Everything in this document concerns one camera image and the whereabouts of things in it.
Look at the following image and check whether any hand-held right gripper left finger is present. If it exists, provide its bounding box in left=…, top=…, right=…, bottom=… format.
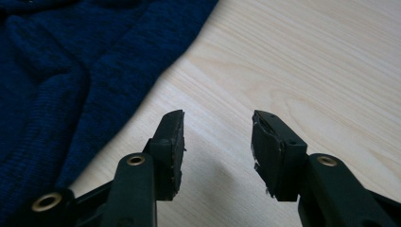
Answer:
left=101, top=109, right=186, bottom=227

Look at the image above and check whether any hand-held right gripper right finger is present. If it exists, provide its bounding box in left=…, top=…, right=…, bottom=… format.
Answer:
left=251, top=110, right=397, bottom=227

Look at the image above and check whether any dark blue knit sweater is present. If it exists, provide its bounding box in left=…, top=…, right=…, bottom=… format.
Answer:
left=0, top=0, right=220, bottom=218

